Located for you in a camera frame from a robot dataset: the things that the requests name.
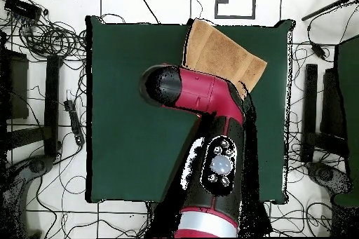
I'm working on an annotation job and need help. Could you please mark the tan terry towel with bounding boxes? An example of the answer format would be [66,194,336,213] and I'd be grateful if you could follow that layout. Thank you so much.
[182,18,268,100]

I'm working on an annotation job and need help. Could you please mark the black flat panel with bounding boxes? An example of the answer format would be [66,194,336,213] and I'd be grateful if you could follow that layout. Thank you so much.
[0,49,29,121]
[320,66,346,139]

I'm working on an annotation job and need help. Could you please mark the dark green tablecloth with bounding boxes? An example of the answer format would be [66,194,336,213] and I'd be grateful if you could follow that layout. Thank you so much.
[85,15,295,205]

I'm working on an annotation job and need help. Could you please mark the black power strip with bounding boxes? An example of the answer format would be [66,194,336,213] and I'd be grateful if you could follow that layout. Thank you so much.
[63,99,86,146]

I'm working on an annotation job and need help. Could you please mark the grey chair base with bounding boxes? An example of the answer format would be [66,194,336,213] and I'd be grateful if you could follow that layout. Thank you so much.
[8,154,55,184]
[305,161,354,195]

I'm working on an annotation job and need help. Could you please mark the black power adapter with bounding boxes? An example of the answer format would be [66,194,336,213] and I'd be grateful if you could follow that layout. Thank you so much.
[310,41,327,61]

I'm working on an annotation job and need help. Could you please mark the black tripod pole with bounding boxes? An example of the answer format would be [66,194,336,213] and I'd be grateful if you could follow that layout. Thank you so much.
[301,0,359,22]

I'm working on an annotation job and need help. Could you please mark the black device box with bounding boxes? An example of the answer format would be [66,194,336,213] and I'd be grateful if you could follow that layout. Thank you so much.
[4,0,43,22]

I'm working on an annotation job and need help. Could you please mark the black frame bar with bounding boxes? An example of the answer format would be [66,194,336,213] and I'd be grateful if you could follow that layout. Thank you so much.
[301,63,318,163]
[43,55,61,158]

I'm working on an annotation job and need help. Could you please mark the tangled black cable bundle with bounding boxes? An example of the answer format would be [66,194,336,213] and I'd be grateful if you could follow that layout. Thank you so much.
[16,20,88,60]

